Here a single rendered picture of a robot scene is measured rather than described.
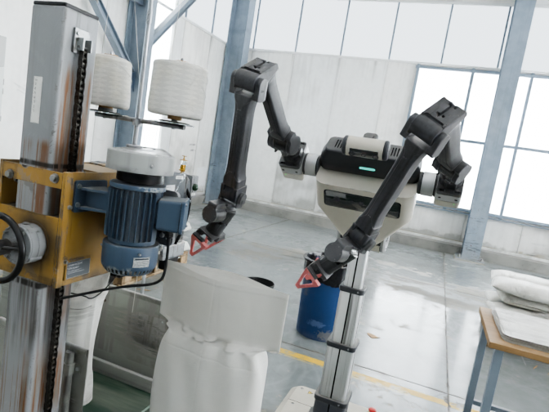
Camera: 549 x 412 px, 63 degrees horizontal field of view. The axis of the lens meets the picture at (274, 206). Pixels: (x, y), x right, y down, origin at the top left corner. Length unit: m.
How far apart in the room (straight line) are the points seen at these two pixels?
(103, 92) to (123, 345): 1.24
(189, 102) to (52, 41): 0.37
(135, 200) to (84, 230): 0.20
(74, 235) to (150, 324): 0.91
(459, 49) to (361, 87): 1.94
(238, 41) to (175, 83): 9.15
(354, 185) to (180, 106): 0.74
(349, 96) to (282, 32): 2.10
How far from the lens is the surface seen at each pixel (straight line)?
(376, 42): 9.82
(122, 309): 2.23
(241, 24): 10.53
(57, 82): 1.31
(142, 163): 1.18
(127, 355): 2.28
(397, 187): 1.26
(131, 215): 1.22
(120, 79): 1.50
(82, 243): 1.36
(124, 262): 1.25
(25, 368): 1.49
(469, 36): 9.73
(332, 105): 9.70
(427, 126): 1.20
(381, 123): 9.47
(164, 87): 1.33
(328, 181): 1.73
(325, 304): 3.68
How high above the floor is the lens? 1.48
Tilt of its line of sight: 7 degrees down
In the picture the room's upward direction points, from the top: 9 degrees clockwise
